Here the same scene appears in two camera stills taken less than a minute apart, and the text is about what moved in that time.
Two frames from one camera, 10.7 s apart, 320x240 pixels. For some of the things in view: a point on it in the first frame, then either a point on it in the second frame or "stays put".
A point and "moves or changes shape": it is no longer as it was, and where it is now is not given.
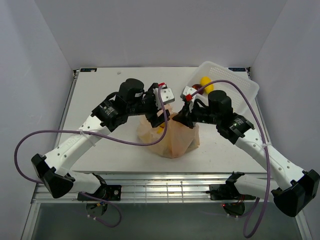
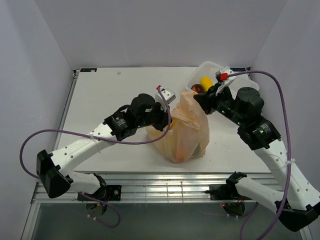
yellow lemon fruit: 203,80 stays put
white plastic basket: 248,86 stays put
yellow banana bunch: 161,128 moves or changes shape
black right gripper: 185,116 -> 204,99
